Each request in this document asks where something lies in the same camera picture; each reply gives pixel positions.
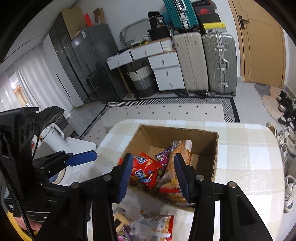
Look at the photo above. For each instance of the stacked shoe boxes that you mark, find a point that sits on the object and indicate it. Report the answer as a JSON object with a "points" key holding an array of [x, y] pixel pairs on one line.
{"points": [[209, 21]]}

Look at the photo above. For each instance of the SF cardboard box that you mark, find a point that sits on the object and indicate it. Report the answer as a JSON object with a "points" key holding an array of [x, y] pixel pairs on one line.
{"points": [[154, 149]]}

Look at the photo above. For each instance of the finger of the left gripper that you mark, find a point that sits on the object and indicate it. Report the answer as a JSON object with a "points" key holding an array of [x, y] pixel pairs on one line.
{"points": [[81, 158]]}

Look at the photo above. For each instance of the orange red snack bag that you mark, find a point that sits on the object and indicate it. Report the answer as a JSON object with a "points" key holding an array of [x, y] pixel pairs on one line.
{"points": [[142, 163]]}

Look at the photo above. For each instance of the woven laundry basket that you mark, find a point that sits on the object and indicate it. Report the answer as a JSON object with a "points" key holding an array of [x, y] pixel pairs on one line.
{"points": [[144, 80]]}

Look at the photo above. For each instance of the teal suitcase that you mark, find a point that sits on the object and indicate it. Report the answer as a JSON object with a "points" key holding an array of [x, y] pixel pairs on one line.
{"points": [[182, 14]]}

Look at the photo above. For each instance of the beige suitcase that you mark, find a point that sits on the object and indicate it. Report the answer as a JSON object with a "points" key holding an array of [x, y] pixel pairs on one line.
{"points": [[192, 61]]}

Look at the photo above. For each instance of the bread bun clear bag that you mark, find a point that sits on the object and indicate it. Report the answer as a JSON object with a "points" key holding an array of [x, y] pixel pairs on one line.
{"points": [[178, 171]]}

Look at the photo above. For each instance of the white side table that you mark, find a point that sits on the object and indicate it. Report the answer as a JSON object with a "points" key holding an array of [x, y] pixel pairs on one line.
{"points": [[56, 155]]}

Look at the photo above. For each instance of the dark grey refrigerator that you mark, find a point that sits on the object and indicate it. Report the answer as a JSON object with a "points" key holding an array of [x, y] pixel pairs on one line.
{"points": [[93, 46]]}

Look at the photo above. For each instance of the white drawer desk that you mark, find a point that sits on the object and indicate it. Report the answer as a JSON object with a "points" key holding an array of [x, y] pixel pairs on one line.
{"points": [[163, 60]]}

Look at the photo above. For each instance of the white kettle appliance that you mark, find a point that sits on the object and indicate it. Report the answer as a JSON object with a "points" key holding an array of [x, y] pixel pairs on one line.
{"points": [[54, 136]]}

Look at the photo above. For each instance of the red wafer roll packet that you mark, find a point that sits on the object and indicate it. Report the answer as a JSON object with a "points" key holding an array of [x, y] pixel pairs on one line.
{"points": [[149, 180]]}

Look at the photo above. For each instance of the white red noodle packet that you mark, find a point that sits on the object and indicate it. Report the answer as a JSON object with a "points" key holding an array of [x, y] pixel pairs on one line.
{"points": [[152, 227]]}

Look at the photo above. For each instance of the beige bowl stack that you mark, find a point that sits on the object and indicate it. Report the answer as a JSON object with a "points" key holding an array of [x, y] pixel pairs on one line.
{"points": [[60, 176]]}

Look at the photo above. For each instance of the purple grape candy bag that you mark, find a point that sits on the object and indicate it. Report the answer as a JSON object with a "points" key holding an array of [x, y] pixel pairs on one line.
{"points": [[163, 158]]}

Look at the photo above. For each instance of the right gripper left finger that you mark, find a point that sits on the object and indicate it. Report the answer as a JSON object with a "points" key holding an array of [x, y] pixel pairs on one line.
{"points": [[68, 219]]}

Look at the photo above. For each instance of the wooden door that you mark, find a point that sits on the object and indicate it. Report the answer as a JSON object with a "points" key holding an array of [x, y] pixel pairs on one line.
{"points": [[261, 44]]}

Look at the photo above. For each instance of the silver aluminium suitcase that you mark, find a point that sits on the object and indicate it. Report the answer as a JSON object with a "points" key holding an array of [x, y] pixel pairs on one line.
{"points": [[221, 60]]}

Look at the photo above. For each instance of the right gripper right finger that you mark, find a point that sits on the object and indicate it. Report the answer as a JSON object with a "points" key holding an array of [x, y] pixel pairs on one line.
{"points": [[238, 218]]}

